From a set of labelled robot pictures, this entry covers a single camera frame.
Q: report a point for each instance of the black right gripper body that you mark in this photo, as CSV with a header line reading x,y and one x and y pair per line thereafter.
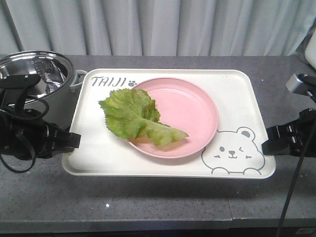
x,y
299,136

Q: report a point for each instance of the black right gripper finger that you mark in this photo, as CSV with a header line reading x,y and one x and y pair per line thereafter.
x,y
279,140

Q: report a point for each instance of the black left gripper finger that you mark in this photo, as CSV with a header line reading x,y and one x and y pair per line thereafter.
x,y
74,140

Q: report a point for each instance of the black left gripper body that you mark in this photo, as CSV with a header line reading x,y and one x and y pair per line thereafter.
x,y
26,135

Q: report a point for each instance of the cream bear serving tray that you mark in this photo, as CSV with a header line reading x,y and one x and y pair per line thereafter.
x,y
234,152

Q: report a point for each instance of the green lettuce leaf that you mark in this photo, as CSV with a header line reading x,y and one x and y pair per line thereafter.
x,y
132,113

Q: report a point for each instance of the pink round plate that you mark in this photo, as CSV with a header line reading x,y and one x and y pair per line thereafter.
x,y
182,105

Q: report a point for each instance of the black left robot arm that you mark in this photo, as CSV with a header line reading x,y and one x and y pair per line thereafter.
x,y
30,137

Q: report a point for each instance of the white blender appliance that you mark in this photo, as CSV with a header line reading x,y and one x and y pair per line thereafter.
x,y
310,51

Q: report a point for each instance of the white pleated curtain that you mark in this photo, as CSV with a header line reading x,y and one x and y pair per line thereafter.
x,y
156,27

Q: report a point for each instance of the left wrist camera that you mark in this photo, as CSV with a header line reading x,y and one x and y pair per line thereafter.
x,y
15,90

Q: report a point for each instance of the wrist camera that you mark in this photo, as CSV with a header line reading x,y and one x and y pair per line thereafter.
x,y
302,84
15,90

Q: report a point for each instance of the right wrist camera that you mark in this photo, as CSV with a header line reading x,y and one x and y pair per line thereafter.
x,y
302,84

